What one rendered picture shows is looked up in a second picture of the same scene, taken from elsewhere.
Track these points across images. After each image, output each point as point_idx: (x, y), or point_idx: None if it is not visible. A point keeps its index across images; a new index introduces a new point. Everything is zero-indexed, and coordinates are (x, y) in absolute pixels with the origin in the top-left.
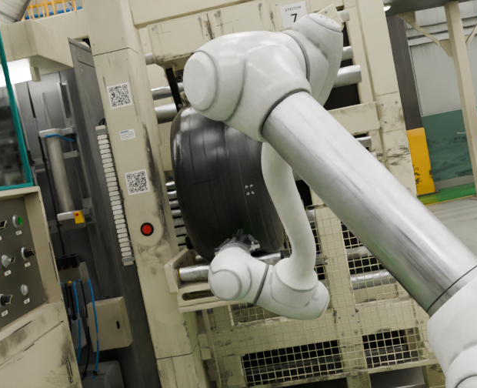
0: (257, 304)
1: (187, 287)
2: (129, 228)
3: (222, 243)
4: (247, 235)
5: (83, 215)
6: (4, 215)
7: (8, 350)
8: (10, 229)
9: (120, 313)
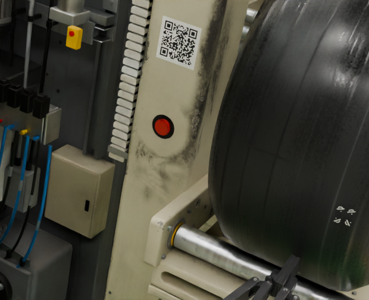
0: None
1: (175, 266)
2: (137, 108)
3: (236, 291)
4: (290, 298)
5: (93, 25)
6: None
7: None
8: None
9: (96, 192)
